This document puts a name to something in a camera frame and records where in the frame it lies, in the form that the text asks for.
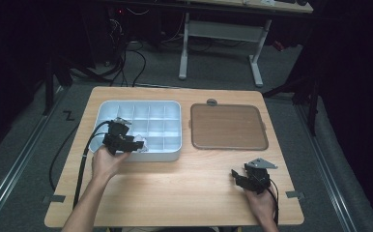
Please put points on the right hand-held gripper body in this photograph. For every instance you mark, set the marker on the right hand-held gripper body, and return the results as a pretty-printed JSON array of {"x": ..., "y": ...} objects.
[{"x": 258, "y": 179}]

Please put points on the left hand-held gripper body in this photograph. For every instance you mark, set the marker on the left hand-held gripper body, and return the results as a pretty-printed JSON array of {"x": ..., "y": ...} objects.
[{"x": 117, "y": 137}]

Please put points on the white divided storage box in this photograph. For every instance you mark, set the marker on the white divided storage box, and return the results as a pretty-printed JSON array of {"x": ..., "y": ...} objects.
[{"x": 162, "y": 129}]

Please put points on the person's right hand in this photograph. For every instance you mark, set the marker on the person's right hand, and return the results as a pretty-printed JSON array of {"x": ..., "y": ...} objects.
[{"x": 260, "y": 206}]

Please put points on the person's left hand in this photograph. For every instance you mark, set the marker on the person's left hand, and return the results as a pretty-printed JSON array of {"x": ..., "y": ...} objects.
[{"x": 105, "y": 164}]

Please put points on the grey tape piece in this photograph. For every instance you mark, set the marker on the grey tape piece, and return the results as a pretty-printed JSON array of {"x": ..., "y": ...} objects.
[
  {"x": 54, "y": 198},
  {"x": 294, "y": 194}
]

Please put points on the brown box lid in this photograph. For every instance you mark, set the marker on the brown box lid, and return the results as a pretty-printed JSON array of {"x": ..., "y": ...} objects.
[{"x": 228, "y": 127}]

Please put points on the grey round table grommet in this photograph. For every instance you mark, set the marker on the grey round table grommet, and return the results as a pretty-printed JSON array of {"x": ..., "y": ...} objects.
[{"x": 211, "y": 102}]

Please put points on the black metal stand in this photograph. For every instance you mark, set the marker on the black metal stand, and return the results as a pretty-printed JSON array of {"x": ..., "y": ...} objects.
[
  {"x": 48, "y": 90},
  {"x": 313, "y": 109}
]

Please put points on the desk with white legs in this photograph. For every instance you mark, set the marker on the desk with white legs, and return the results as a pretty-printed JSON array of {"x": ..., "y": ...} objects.
[{"x": 221, "y": 31}]

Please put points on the aluminium floor rail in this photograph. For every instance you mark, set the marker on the aluminium floor rail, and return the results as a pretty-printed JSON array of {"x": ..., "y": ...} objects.
[
  {"x": 325, "y": 167},
  {"x": 16, "y": 161}
]

